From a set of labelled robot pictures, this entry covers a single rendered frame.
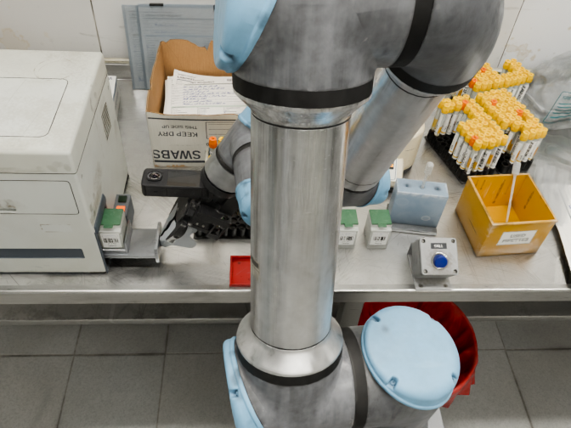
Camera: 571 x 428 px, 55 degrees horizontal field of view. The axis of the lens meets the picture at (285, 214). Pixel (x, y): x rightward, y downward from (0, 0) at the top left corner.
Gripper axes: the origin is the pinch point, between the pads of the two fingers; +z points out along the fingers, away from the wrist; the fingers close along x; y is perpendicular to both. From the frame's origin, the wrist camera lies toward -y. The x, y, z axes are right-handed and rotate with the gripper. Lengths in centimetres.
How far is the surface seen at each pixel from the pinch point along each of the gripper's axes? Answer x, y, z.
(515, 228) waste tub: 0, 56, -36
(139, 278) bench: -5.4, -1.0, 6.1
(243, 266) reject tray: -2.8, 15.5, -3.7
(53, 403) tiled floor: 9, 8, 102
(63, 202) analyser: -4.4, -18.8, -5.9
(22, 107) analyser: 5.8, -29.3, -12.2
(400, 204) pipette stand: 7.7, 39.2, -24.8
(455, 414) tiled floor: 3, 119, 38
